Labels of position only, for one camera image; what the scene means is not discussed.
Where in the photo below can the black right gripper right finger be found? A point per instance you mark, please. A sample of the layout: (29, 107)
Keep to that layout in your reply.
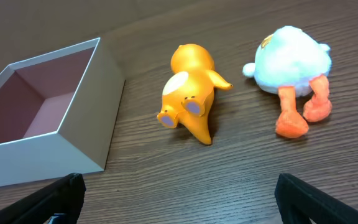
(301, 203)

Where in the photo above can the white yellow plush duck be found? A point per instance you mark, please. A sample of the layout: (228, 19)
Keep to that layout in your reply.
(294, 66)

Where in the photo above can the orange plastic bear toy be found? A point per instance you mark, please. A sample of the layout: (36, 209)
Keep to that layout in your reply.
(188, 95)

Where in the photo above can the white cardboard box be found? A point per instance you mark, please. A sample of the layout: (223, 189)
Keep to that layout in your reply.
(57, 113)

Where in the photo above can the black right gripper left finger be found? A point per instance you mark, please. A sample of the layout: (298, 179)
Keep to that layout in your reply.
(59, 202)

